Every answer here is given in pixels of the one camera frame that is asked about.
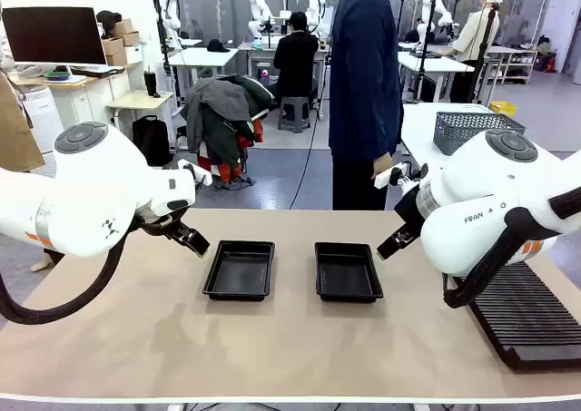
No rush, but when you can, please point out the black slotted board rack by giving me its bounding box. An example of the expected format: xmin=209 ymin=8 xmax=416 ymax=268
xmin=453 ymin=260 xmax=581 ymax=370

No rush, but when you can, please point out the person in navy coat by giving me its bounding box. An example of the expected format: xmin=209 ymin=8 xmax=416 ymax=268
xmin=329 ymin=0 xmax=405 ymax=211

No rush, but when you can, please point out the wooden shelf rack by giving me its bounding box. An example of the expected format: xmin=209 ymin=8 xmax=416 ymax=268
xmin=497 ymin=47 xmax=540 ymax=84

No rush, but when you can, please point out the person's bare hand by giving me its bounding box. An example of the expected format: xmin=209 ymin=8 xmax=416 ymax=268
xmin=370 ymin=152 xmax=395 ymax=181

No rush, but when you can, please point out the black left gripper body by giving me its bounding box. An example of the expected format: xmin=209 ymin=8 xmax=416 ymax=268
xmin=133 ymin=201 xmax=192 ymax=240

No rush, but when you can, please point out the small wooden-top rolling table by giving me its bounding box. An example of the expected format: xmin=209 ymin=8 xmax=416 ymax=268
xmin=106 ymin=90 xmax=176 ymax=174

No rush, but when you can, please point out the grey plastic stool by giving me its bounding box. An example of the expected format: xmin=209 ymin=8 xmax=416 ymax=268
xmin=277 ymin=95 xmax=312 ymax=134

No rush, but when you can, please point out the black camera tripod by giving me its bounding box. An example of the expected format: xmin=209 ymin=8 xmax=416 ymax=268
xmin=467 ymin=0 xmax=504 ymax=103

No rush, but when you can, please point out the grey perforated plastic basket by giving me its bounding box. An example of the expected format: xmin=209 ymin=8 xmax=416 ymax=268
xmin=433 ymin=111 xmax=527 ymax=157

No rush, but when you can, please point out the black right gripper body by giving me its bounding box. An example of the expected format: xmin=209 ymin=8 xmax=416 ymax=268
xmin=392 ymin=187 xmax=430 ymax=239

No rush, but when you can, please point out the black keyboard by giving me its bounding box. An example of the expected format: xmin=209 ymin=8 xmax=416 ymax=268
xmin=70 ymin=64 xmax=126 ymax=77

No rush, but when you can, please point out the black computer monitor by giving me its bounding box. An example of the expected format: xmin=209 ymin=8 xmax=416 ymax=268
xmin=1 ymin=5 xmax=109 ymax=67

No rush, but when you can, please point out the white cabinet desk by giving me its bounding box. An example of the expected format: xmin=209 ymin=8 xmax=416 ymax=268
xmin=8 ymin=61 xmax=142 ymax=190

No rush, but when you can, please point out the yellow plastic bin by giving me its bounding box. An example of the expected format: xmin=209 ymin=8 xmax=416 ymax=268
xmin=488 ymin=100 xmax=518 ymax=116

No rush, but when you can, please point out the coat pile on chair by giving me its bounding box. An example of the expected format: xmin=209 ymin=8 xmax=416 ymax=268
xmin=180 ymin=73 xmax=277 ymax=190

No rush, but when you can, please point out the person in cream shirt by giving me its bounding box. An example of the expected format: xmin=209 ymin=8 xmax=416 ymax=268
xmin=448 ymin=0 xmax=500 ymax=103

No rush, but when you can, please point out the black camera stand pole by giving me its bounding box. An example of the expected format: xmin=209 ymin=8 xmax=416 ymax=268
xmin=415 ymin=0 xmax=439 ymax=103

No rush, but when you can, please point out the black plastic ESD tray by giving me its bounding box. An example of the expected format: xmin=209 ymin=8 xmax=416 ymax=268
xmin=202 ymin=240 xmax=276 ymax=302
xmin=314 ymin=241 xmax=385 ymax=303

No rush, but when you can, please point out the seated person in black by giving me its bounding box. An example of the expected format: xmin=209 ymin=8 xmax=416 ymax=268
xmin=271 ymin=11 xmax=321 ymax=108

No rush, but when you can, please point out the thin black hanging cable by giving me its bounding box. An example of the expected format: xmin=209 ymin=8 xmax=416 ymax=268
xmin=289 ymin=0 xmax=354 ymax=210

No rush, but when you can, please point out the black left arm cable sleeve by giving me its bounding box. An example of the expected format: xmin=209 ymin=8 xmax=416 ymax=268
xmin=0 ymin=210 xmax=137 ymax=326

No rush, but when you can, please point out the white side table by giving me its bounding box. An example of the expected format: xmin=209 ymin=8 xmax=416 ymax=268
xmin=399 ymin=102 xmax=581 ymax=176

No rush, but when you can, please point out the black right arm cable sleeve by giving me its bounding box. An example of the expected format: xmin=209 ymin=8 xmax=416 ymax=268
xmin=443 ymin=186 xmax=581 ymax=310

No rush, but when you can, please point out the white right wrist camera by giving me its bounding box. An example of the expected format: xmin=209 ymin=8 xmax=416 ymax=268
xmin=374 ymin=161 xmax=430 ymax=191

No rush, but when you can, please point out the long white background desk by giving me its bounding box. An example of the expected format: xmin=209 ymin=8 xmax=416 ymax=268
xmin=398 ymin=50 xmax=476 ymax=103

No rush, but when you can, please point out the white workbench desk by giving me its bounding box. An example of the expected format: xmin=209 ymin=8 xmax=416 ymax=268
xmin=238 ymin=41 xmax=332 ymax=122

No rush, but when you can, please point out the black backpack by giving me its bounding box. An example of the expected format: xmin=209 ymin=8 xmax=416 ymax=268
xmin=131 ymin=114 xmax=172 ymax=167

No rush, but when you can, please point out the black arm cable sleeve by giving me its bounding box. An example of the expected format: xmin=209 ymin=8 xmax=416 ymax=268
xmin=0 ymin=210 xmax=137 ymax=326
xmin=443 ymin=186 xmax=581 ymax=310

